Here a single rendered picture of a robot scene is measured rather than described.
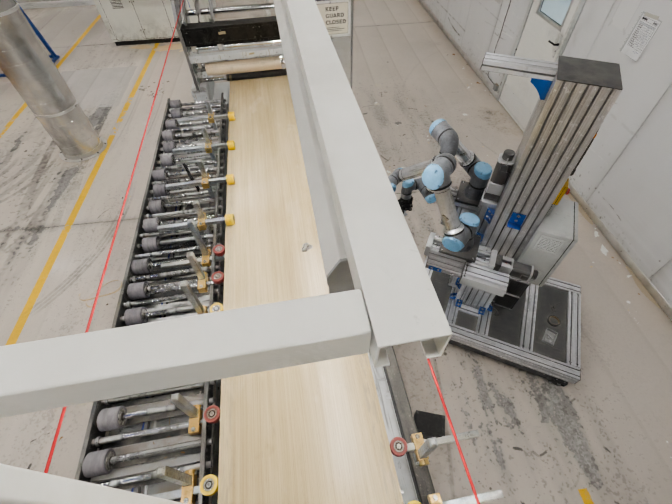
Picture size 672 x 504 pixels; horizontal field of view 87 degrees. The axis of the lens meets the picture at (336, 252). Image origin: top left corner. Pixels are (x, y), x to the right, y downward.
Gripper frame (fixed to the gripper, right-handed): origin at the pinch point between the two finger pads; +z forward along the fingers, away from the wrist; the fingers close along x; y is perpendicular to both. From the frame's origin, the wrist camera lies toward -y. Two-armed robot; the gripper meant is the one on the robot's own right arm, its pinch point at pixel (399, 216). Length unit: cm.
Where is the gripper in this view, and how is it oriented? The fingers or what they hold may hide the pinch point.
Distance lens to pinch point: 273.5
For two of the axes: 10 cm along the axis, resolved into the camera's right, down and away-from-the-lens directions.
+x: -1.7, -7.7, 6.2
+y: 9.8, -1.5, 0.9
